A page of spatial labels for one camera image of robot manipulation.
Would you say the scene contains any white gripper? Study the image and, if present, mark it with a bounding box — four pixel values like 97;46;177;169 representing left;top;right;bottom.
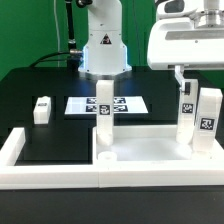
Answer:
147;0;224;95

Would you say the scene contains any white desk tabletop tray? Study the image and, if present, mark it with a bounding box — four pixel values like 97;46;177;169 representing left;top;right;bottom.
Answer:
92;125;224;172

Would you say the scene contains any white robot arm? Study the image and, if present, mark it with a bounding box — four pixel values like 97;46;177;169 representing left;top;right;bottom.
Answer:
76;0;224;95

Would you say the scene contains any fiducial marker base plate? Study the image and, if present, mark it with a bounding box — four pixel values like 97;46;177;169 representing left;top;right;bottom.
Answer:
65;96;148;115

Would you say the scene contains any black cable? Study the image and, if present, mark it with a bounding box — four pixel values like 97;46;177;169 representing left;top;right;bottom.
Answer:
29;50;83;69

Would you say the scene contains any black camera stand pole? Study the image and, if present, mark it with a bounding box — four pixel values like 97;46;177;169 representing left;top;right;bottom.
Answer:
65;0;77;71

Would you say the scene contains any white hanging cable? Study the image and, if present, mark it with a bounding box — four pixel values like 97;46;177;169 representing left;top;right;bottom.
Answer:
53;0;62;68

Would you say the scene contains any white U-shaped boundary frame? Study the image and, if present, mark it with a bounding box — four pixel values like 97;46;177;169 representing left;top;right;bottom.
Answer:
0;128;224;189

